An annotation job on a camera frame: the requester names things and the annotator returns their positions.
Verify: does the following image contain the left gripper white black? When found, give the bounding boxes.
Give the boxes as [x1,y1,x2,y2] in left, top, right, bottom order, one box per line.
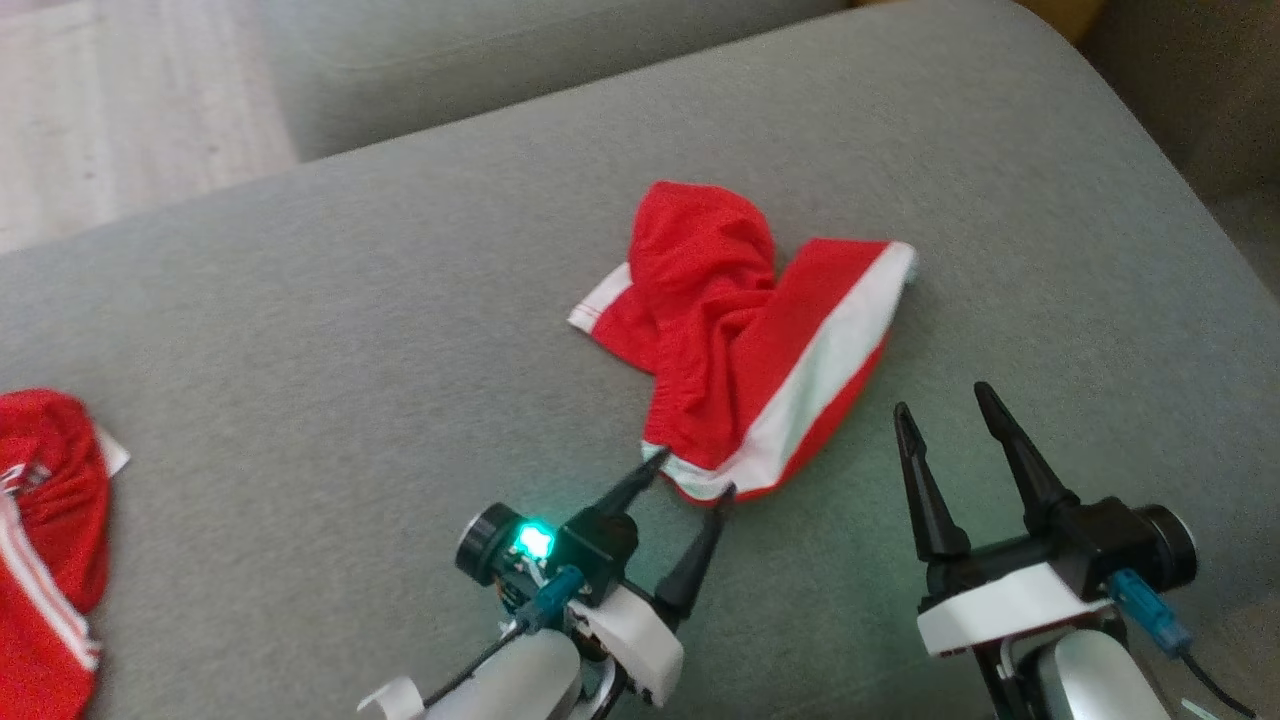
[455,448,738,707]

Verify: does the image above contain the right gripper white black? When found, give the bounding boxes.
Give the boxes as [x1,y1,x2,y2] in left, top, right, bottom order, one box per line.
[894,382,1199,720]

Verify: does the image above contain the red jersey thin white stripes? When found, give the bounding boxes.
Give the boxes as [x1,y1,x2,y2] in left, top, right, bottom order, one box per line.
[0,388,132,720]

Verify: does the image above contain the red shorts wide white stripe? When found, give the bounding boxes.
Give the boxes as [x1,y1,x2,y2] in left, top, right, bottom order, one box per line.
[567,180,918,504]

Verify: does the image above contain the grey sofa seat cushion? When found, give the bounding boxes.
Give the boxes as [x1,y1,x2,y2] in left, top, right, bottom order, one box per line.
[0,0,1280,720]

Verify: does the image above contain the grey sofa back cushion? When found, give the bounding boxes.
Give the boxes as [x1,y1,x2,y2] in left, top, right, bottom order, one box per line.
[255,0,851,163]

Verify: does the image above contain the black left cable teal plug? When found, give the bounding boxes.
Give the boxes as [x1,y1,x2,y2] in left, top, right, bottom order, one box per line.
[425,565,587,711]

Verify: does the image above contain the black cable teal plug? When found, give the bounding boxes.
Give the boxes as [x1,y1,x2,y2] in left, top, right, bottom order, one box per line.
[1110,570,1259,719]
[425,565,587,711]

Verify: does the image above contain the black right cable teal plug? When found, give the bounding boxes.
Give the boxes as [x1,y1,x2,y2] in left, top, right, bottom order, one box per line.
[1110,570,1259,719]

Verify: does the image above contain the white strap tag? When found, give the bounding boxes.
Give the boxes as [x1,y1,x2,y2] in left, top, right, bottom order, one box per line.
[358,677,426,720]

